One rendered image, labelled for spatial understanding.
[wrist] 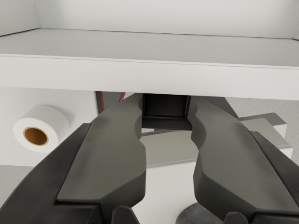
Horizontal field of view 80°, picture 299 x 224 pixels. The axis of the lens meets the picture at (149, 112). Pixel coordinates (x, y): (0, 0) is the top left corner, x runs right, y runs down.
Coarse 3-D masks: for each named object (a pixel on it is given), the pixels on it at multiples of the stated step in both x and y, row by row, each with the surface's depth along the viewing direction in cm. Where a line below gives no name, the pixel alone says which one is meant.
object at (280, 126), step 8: (200, 96) 52; (208, 96) 51; (216, 96) 50; (216, 104) 47; (224, 104) 46; (232, 112) 42; (272, 112) 33; (240, 120) 33; (272, 120) 31; (280, 120) 31; (280, 128) 30
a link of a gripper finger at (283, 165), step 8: (256, 136) 8; (264, 144) 8; (272, 144) 8; (264, 152) 7; (272, 152) 7; (280, 152) 7; (272, 160) 7; (280, 160) 7; (288, 160) 7; (280, 168) 6; (288, 168) 6; (296, 168) 6; (280, 176) 6; (288, 176) 6; (296, 176) 6; (288, 184) 6; (296, 184) 6; (296, 192) 6; (296, 200) 5; (256, 216) 5; (264, 216) 5; (272, 216) 5; (280, 216) 5; (288, 216) 5; (296, 216) 5
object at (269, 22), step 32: (0, 0) 12; (32, 0) 15; (64, 0) 15; (96, 0) 15; (128, 0) 15; (160, 0) 15; (192, 0) 15; (224, 0) 15; (256, 0) 15; (288, 0) 15; (0, 32) 12; (160, 32) 16; (192, 32) 16; (224, 32) 16; (256, 32) 16; (288, 32) 16
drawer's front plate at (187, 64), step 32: (32, 32) 14; (64, 32) 15; (96, 32) 16; (128, 32) 16; (0, 64) 9; (32, 64) 9; (64, 64) 9; (96, 64) 9; (128, 64) 9; (160, 64) 9; (192, 64) 9; (224, 64) 9; (256, 64) 9; (288, 64) 9; (224, 96) 10; (256, 96) 9; (288, 96) 9
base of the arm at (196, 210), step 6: (192, 204) 30; (198, 204) 29; (186, 210) 30; (192, 210) 29; (198, 210) 28; (204, 210) 28; (180, 216) 30; (186, 216) 29; (192, 216) 28; (198, 216) 28; (204, 216) 27; (210, 216) 27; (180, 222) 30; (186, 222) 29; (192, 222) 28; (198, 222) 27; (204, 222) 27; (210, 222) 26
